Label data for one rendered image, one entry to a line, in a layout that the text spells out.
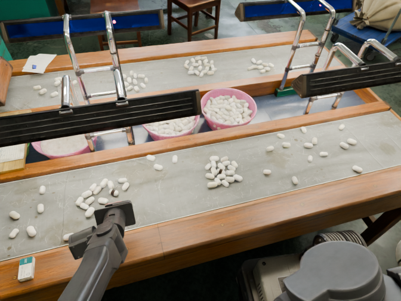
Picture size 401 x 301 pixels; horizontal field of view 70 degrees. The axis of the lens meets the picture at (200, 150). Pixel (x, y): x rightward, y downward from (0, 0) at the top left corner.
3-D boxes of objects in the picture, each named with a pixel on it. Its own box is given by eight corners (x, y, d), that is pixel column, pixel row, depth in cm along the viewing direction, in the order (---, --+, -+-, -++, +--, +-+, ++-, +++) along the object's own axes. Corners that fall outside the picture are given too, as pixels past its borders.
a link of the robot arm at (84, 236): (125, 263, 64) (110, 229, 62) (74, 285, 62) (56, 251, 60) (127, 237, 75) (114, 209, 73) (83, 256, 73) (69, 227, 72)
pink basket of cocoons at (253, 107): (261, 134, 137) (266, 119, 130) (208, 144, 131) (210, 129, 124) (241, 99, 153) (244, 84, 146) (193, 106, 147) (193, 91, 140)
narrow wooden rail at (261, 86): (344, 85, 169) (352, 69, 161) (3, 139, 130) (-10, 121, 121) (338, 80, 172) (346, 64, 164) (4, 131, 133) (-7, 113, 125)
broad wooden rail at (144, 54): (308, 63, 197) (318, 37, 183) (18, 102, 157) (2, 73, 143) (300, 54, 204) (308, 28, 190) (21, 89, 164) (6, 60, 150)
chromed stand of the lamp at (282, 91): (308, 92, 160) (342, 10, 126) (275, 97, 156) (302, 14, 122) (292, 73, 172) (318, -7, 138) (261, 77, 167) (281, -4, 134)
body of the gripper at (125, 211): (94, 208, 79) (90, 218, 72) (131, 200, 81) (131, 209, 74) (99, 230, 80) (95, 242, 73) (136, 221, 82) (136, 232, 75)
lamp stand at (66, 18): (132, 120, 139) (116, 30, 105) (89, 126, 134) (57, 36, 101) (127, 95, 150) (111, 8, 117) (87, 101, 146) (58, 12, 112)
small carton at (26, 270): (33, 278, 82) (31, 276, 80) (20, 282, 81) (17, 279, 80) (35, 258, 86) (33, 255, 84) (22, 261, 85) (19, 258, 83)
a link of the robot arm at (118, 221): (127, 241, 69) (118, 220, 68) (99, 253, 68) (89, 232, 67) (128, 229, 76) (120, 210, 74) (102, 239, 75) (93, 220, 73)
